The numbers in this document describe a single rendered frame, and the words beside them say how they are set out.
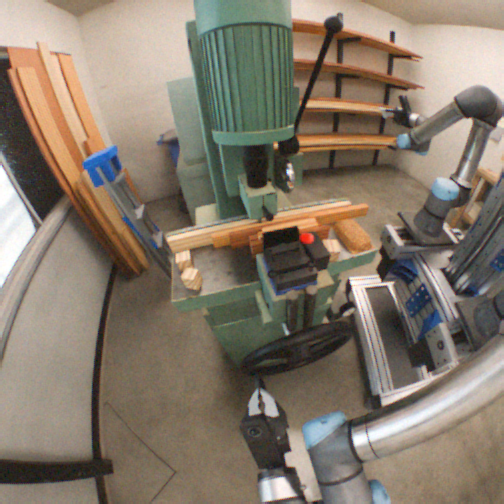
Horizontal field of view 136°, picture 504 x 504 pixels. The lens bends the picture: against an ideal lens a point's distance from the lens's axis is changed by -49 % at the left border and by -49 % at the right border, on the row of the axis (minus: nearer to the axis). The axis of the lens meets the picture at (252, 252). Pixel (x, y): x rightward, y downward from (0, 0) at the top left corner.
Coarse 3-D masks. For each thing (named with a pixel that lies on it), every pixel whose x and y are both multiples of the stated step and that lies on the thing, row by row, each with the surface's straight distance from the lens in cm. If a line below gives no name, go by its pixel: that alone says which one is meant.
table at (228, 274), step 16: (192, 256) 60; (208, 256) 58; (224, 256) 57; (240, 256) 56; (352, 256) 60; (368, 256) 65; (176, 272) 58; (208, 272) 54; (224, 272) 53; (240, 272) 52; (256, 272) 52; (336, 272) 61; (176, 288) 54; (208, 288) 51; (224, 288) 50; (240, 288) 50; (256, 288) 52; (176, 304) 53; (192, 304) 54; (208, 304) 54; (272, 320) 48
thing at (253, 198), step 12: (240, 180) 56; (240, 192) 60; (252, 192) 49; (264, 192) 48; (276, 192) 49; (252, 204) 48; (264, 204) 49; (276, 204) 50; (252, 216) 50; (264, 216) 51
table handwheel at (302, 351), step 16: (288, 336) 38; (304, 336) 38; (320, 336) 39; (336, 336) 51; (256, 352) 41; (272, 352) 39; (288, 352) 48; (304, 352) 49; (320, 352) 62; (240, 368) 48; (256, 368) 56; (272, 368) 61; (288, 368) 63
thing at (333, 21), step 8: (336, 16) 45; (328, 24) 44; (336, 24) 44; (328, 32) 46; (336, 32) 45; (328, 40) 46; (328, 48) 47; (320, 56) 47; (320, 64) 48; (312, 72) 50; (312, 80) 50; (312, 88) 52; (304, 96) 53; (304, 104) 54; (296, 120) 58; (296, 128) 60; (280, 144) 66; (288, 144) 63; (296, 144) 64; (280, 152) 67; (288, 152) 64; (296, 152) 65
